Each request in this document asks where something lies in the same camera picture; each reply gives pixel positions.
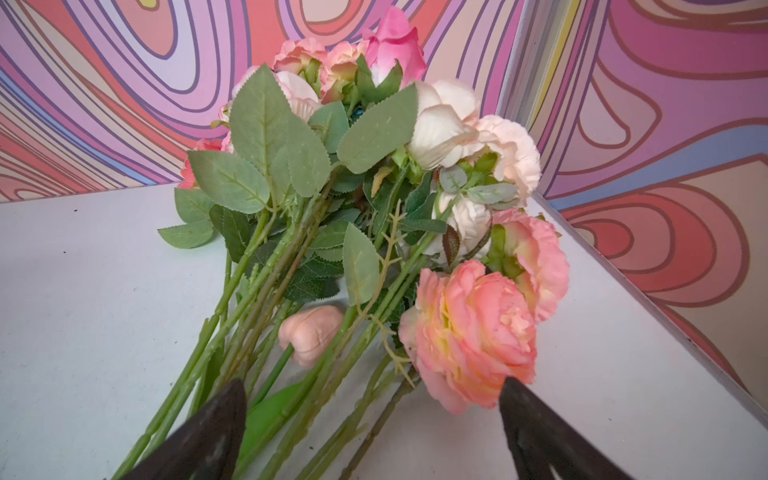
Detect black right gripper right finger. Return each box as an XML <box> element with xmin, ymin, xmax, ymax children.
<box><xmin>499</xmin><ymin>377</ymin><xmax>629</xmax><ymax>480</ymax></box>

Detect artificial flower bunch on table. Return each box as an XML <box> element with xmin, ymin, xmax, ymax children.
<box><xmin>116</xmin><ymin>7</ymin><xmax>569</xmax><ymax>479</ymax></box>

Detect large pink peony flower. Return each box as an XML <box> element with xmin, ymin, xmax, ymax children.
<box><xmin>398</xmin><ymin>260</ymin><xmax>537</xmax><ymax>414</ymax></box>

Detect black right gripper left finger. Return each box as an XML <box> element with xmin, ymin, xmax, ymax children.
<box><xmin>122</xmin><ymin>379</ymin><xmax>247</xmax><ymax>480</ymax></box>

